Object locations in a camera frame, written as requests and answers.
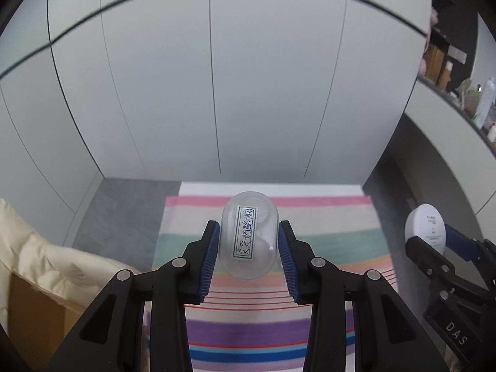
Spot striped colourful cloth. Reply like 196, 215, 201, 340
141, 196, 400, 372

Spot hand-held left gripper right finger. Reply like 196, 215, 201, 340
277, 220, 447, 372

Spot clear plastic container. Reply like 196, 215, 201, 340
218, 191, 280, 280

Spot tall white bottle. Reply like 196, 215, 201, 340
474, 78, 496, 129

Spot white counter cabinet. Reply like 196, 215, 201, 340
360, 79, 496, 227

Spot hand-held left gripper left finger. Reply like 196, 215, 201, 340
44, 220, 221, 372

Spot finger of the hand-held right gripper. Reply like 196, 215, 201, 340
405, 236, 458, 296
445, 223, 496, 269

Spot brown cardboard box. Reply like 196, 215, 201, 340
8, 272, 86, 359

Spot round white compact case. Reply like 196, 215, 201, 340
404, 203, 447, 253

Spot cream padded jacket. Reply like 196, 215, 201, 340
0, 197, 137, 318

